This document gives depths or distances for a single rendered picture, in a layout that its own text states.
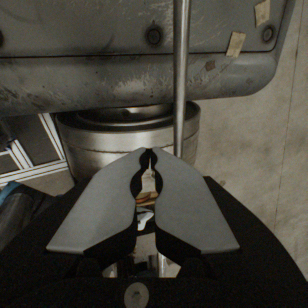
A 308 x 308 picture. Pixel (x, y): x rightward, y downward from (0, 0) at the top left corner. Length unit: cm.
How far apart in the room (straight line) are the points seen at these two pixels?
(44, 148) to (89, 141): 119
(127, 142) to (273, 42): 24
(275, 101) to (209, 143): 80
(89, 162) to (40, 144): 115
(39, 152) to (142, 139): 127
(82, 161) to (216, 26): 28
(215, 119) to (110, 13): 171
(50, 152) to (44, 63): 127
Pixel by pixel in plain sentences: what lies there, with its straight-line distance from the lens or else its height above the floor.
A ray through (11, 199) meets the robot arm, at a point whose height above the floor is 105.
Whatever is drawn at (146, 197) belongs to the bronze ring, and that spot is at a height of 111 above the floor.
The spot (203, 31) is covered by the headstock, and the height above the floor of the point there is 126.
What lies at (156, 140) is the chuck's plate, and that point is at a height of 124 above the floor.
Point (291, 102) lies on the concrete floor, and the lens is 245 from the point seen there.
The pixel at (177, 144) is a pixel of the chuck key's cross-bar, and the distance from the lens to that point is 20.
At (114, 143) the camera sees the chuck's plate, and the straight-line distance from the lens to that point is 28.
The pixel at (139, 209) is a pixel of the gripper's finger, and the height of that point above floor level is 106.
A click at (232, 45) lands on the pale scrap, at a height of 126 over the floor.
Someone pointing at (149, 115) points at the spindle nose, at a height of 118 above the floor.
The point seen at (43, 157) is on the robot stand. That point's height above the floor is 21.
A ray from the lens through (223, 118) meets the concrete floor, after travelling 193.
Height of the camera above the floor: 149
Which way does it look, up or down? 58 degrees down
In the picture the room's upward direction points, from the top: 152 degrees clockwise
